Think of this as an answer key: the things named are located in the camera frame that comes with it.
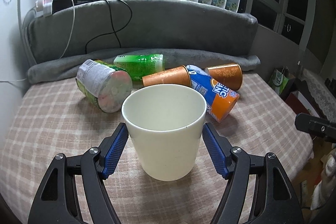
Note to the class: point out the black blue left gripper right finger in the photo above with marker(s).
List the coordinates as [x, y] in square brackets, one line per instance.
[274, 199]

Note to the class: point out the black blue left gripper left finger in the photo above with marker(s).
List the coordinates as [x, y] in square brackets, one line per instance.
[56, 200]

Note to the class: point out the cream white plastic cup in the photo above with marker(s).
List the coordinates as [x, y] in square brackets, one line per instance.
[165, 125]

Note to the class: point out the orange paper cup far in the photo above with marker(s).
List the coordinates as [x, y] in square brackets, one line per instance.
[229, 75]

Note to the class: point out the orange paper cup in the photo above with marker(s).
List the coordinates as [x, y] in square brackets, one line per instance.
[178, 75]
[229, 75]

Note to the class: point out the orange paper cup near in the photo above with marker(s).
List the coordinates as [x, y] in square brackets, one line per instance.
[178, 75]

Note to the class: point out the checkered beige tablecloth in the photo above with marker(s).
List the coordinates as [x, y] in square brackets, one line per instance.
[56, 117]

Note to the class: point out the blue orange soda can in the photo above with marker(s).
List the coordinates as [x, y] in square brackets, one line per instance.
[220, 99]

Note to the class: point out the green labelled snack canister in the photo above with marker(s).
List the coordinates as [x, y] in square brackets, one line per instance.
[106, 86]

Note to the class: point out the grey folded blanket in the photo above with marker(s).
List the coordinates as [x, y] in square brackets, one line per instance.
[183, 32]

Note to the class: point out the white power strip plugs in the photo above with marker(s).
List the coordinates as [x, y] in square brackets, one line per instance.
[44, 6]

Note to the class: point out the black power adapter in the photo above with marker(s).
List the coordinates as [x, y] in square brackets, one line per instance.
[59, 5]

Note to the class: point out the white wall cabinet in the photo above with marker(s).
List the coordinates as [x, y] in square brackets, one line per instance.
[14, 65]

